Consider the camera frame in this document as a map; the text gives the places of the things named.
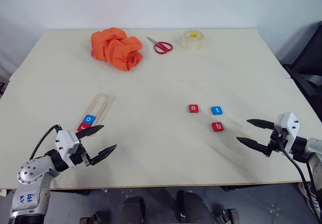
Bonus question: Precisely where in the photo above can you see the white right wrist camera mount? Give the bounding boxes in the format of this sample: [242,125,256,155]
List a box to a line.
[274,112,300,154]

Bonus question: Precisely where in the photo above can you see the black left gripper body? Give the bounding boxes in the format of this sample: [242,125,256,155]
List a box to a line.
[69,140,92,168]

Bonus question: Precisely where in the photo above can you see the white sneaker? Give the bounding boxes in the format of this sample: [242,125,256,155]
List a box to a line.
[298,182,322,216]

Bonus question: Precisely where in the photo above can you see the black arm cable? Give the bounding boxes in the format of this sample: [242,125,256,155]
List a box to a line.
[29,124,63,161]
[278,130,319,216]

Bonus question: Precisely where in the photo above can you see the clear tape roll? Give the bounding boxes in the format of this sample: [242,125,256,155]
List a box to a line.
[182,30,204,50]

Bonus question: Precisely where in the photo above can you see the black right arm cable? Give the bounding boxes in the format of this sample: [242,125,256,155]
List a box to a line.
[278,130,319,216]

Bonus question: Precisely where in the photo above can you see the red handled scissors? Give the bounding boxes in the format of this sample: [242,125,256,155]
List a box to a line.
[146,36,174,55]

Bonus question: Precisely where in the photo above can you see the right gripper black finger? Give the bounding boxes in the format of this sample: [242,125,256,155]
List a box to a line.
[246,118,276,131]
[236,136,271,157]

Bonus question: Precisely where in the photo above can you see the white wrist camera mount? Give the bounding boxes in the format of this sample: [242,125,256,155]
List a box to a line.
[274,112,300,154]
[55,130,81,169]

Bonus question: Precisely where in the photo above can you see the crumpled orange cloth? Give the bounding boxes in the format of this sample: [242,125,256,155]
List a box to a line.
[90,27,144,72]

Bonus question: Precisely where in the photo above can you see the wooden letter tray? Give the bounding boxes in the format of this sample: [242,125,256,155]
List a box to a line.
[76,94,116,132]

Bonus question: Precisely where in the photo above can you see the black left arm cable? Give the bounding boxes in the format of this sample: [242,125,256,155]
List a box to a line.
[29,124,63,161]

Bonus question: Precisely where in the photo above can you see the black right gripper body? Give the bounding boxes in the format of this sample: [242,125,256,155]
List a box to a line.
[268,128,289,158]

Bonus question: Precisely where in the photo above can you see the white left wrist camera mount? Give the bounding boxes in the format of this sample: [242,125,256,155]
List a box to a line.
[55,130,81,169]

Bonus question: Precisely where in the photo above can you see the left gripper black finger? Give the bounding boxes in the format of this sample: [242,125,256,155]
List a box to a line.
[74,125,105,140]
[89,144,118,166]

